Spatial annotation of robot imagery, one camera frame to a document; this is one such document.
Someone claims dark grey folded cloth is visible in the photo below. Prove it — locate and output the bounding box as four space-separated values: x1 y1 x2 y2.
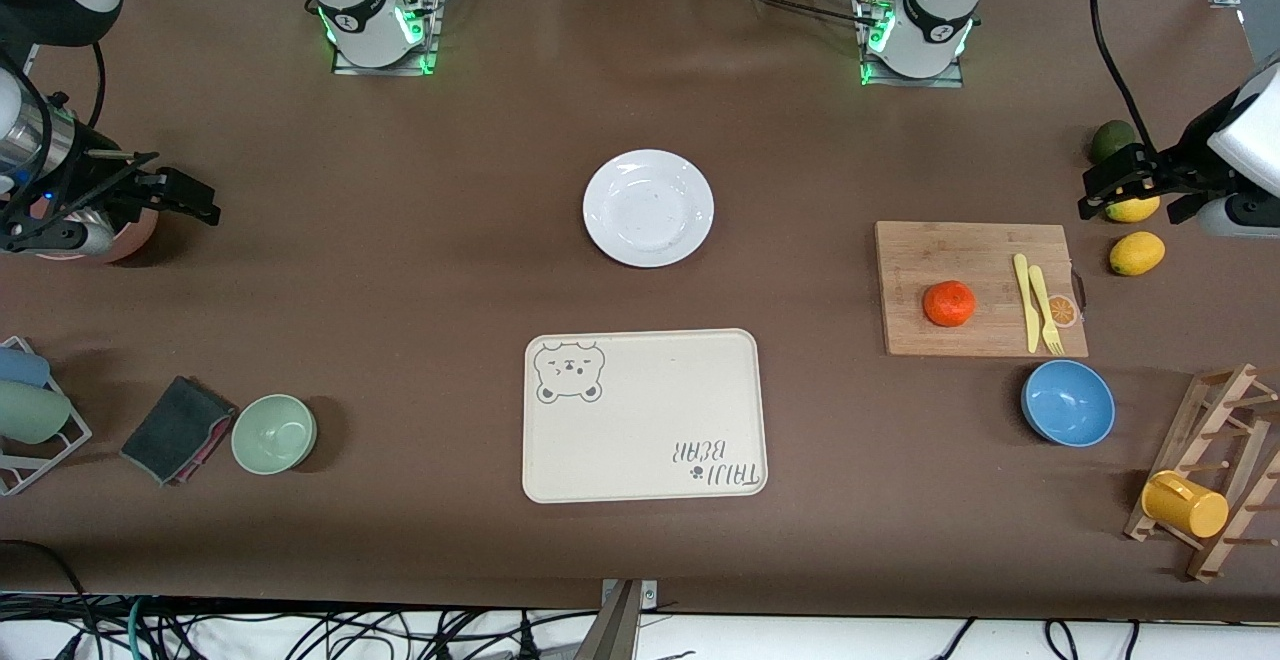
120 375 238 487

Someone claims green avocado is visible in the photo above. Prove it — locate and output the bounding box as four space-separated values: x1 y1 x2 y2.
1089 120 1141 167

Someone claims pale blue cup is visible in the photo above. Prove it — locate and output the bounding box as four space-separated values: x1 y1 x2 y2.
0 345 52 389

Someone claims yellow plastic knife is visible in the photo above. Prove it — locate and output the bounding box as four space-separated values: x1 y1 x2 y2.
1013 253 1042 354

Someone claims pale green cup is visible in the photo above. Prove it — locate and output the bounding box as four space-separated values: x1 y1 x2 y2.
0 380 73 445

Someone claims pale green bowl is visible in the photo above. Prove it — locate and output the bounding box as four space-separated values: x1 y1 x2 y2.
231 394 318 476

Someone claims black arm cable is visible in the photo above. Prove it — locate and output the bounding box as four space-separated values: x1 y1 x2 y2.
88 40 108 133
1089 0 1161 156

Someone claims blue bowl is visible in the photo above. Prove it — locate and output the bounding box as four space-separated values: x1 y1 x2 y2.
1021 359 1116 448

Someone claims green cable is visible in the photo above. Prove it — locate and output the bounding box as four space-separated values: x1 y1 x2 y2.
126 595 153 660

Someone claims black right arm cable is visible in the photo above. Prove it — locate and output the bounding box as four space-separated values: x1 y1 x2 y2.
88 40 108 133

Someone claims yellow mug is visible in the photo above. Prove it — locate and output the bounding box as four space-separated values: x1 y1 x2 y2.
1141 470 1230 539

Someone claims white round plate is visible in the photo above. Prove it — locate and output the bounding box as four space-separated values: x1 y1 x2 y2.
583 149 716 269

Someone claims yellow lemon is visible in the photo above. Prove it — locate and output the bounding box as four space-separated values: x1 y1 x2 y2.
1109 231 1166 277
1104 194 1162 224

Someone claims cream bear print tray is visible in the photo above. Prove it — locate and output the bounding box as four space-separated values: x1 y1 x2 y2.
522 328 769 505

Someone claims pink folded cloth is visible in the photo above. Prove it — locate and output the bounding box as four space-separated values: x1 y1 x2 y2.
165 408 238 487

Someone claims white wire cup rack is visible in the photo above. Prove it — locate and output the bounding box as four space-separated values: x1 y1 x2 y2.
0 335 93 497

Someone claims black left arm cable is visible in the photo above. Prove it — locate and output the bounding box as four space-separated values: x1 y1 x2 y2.
1089 0 1161 156

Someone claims pink bowl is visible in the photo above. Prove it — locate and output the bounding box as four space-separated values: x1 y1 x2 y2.
25 202 159 264

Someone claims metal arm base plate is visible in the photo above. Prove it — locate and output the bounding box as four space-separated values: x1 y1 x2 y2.
332 0 442 77
855 0 967 89

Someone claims orange fruit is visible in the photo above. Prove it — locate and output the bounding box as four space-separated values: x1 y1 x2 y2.
922 280 978 328

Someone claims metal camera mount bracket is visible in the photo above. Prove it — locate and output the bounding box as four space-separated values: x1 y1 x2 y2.
575 578 661 660

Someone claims wooden cutting board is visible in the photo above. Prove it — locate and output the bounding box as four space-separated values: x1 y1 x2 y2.
875 221 1090 359

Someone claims wooden mug rack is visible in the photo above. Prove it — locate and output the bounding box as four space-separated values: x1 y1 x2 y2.
1124 364 1280 582

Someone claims yellow plastic fork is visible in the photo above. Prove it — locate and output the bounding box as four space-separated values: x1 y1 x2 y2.
1028 264 1065 357

